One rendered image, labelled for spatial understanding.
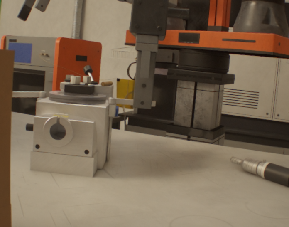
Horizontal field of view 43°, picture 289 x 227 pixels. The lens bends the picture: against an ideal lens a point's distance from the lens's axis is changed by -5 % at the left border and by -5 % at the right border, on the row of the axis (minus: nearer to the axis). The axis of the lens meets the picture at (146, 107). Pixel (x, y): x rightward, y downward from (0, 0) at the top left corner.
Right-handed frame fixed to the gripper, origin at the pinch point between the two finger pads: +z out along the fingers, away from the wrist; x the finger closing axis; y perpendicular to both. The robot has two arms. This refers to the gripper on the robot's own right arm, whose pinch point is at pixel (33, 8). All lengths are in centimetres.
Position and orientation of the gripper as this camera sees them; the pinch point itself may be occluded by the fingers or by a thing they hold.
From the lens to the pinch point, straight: 105.4
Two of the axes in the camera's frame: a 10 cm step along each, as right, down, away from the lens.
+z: -3.2, 9.2, -2.3
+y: 7.2, 3.9, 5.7
